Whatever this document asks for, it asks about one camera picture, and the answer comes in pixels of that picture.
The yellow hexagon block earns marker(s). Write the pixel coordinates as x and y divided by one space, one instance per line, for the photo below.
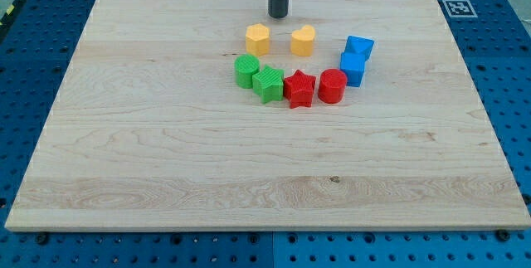
258 39

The yellow heart block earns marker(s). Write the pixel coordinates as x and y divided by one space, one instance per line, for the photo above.
302 41

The green cylinder block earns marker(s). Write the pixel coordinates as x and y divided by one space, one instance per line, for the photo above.
245 66

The blue triangle block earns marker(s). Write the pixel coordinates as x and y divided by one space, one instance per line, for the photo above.
359 45

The green star block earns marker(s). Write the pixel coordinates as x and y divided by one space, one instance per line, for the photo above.
269 84

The red star block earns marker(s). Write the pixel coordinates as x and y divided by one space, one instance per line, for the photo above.
299 89

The blue cube block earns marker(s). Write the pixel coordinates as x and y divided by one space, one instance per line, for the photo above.
353 66

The red cylinder block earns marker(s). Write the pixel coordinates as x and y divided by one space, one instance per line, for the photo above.
332 84

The light wooden board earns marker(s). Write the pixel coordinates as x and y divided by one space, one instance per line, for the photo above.
149 131

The white fiducial marker tag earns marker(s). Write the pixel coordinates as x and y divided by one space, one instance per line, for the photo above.
459 8

